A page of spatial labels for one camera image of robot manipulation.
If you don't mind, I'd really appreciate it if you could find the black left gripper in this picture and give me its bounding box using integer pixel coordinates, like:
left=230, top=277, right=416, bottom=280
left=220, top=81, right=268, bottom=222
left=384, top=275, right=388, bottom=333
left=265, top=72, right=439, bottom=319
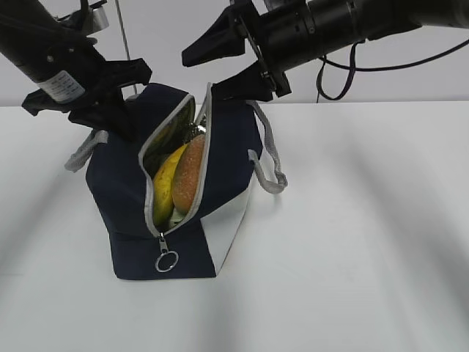
left=21, top=47, right=152, bottom=142

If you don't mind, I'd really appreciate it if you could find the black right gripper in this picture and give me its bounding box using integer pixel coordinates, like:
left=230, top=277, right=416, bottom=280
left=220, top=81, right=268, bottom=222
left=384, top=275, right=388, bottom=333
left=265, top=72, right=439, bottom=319
left=182, top=1, right=292, bottom=102

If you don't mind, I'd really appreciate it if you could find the navy and white lunch bag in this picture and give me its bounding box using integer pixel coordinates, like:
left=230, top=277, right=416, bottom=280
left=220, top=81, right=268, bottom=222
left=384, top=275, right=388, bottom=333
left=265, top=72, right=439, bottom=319
left=65, top=84, right=287, bottom=280

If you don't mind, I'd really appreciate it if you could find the yellow banana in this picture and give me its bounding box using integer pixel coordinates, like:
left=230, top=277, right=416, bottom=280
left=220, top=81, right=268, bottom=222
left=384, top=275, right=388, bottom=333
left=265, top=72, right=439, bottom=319
left=153, top=144, right=188, bottom=227

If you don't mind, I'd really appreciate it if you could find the brown bread roll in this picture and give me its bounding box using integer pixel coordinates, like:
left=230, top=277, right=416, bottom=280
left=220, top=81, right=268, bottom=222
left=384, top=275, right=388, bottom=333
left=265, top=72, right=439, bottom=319
left=172, top=134, right=205, bottom=214

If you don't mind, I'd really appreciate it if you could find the green lid glass container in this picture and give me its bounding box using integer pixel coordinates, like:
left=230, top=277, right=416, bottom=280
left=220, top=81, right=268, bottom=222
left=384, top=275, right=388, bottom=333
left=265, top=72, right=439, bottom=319
left=168, top=208, right=185, bottom=229

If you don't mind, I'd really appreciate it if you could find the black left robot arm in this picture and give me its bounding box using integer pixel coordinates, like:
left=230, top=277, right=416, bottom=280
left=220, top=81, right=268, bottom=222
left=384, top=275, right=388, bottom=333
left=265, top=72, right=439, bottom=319
left=1, top=1, right=152, bottom=140

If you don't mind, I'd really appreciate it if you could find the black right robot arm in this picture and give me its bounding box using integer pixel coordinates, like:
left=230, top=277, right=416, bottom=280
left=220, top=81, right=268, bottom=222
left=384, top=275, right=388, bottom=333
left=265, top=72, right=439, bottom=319
left=182, top=0, right=468, bottom=102

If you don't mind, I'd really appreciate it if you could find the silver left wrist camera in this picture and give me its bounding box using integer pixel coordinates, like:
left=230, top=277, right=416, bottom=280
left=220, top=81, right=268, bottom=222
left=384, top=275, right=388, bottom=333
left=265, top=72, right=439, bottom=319
left=56, top=0, right=111, bottom=36

